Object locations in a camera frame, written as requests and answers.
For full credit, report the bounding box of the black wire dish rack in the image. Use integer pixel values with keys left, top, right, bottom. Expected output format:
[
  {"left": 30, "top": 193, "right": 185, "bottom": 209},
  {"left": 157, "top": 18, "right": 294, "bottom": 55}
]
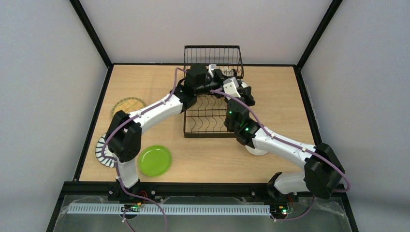
[{"left": 183, "top": 45, "right": 244, "bottom": 138}]

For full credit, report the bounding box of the black rimmed white bowl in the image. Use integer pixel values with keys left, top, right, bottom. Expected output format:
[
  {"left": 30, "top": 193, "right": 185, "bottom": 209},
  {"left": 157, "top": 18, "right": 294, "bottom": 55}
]
[{"left": 240, "top": 81, "right": 249, "bottom": 88}]

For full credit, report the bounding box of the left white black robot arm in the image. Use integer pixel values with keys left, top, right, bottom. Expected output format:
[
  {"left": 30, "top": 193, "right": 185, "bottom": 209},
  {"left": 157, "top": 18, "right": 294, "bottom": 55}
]
[{"left": 102, "top": 63, "right": 230, "bottom": 189}]

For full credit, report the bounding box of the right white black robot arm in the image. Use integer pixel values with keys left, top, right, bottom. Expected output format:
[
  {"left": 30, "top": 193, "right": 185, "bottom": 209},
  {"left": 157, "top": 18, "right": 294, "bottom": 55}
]
[{"left": 215, "top": 84, "right": 350, "bottom": 199}]

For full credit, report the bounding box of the plain white bowl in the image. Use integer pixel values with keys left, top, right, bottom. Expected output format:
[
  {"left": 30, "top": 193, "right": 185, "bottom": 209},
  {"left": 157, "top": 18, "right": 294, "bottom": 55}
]
[{"left": 245, "top": 145, "right": 268, "bottom": 156}]

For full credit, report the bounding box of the woven bamboo plate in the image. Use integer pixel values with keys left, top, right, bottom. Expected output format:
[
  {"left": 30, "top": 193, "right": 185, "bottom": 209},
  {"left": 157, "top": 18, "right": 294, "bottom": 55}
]
[{"left": 111, "top": 97, "right": 146, "bottom": 117}]

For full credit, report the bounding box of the green plastic plate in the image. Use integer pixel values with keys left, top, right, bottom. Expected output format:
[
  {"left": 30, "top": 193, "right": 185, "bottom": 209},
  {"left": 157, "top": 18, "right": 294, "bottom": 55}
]
[{"left": 138, "top": 145, "right": 173, "bottom": 177}]

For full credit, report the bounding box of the blue striped white plate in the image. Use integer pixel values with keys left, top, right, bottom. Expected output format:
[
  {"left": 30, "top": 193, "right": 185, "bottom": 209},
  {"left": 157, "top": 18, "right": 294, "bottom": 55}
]
[{"left": 95, "top": 133, "right": 115, "bottom": 168}]

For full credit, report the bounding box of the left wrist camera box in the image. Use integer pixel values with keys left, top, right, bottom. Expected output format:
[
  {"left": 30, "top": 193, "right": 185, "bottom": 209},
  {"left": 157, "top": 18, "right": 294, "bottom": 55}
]
[{"left": 208, "top": 64, "right": 217, "bottom": 78}]

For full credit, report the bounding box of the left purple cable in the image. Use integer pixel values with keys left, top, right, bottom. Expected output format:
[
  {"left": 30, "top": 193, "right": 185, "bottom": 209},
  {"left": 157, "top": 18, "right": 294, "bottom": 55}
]
[{"left": 101, "top": 67, "right": 169, "bottom": 232}]

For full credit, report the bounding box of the purple cable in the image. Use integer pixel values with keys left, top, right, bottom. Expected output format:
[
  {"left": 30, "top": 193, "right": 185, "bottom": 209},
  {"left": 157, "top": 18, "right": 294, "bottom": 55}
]
[
  {"left": 101, "top": 67, "right": 169, "bottom": 232},
  {"left": 210, "top": 89, "right": 351, "bottom": 222}
]

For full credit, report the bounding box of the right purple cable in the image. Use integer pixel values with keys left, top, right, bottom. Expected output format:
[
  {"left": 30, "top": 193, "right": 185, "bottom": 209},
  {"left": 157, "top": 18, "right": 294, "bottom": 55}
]
[{"left": 210, "top": 89, "right": 351, "bottom": 222}]

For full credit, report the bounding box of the white slotted cable duct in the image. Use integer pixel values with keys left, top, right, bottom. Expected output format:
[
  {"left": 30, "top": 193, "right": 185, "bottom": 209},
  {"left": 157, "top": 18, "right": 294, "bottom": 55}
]
[{"left": 66, "top": 203, "right": 270, "bottom": 216}]

